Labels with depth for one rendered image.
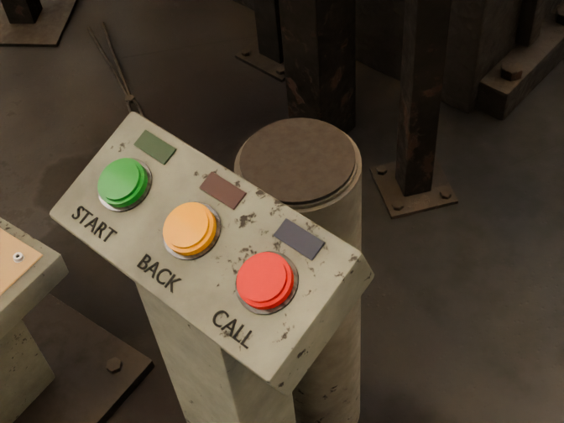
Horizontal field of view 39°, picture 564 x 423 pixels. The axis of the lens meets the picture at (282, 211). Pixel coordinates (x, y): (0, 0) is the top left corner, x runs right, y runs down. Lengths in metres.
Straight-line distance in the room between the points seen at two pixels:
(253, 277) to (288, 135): 0.25
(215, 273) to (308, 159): 0.21
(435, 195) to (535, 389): 0.38
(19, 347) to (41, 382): 0.10
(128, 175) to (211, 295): 0.12
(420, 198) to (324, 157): 0.66
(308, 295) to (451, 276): 0.77
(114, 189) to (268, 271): 0.15
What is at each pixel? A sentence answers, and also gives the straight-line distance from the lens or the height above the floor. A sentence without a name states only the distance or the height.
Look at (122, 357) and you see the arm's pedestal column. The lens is 1.24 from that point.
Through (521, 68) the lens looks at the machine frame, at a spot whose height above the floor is 0.09.
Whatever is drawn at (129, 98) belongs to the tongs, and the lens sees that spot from 1.63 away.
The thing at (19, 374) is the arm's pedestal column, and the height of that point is 0.10.
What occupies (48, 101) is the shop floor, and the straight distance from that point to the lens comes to 1.70.
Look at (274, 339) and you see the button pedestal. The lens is 0.55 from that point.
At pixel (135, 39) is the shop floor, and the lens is 1.79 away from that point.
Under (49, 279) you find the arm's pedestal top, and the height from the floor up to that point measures 0.28.
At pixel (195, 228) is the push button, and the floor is 0.61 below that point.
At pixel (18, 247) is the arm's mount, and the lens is 1.04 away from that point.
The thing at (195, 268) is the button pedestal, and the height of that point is 0.59.
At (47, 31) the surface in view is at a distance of 1.87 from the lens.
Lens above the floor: 1.06
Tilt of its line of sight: 50 degrees down
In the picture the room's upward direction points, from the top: 6 degrees counter-clockwise
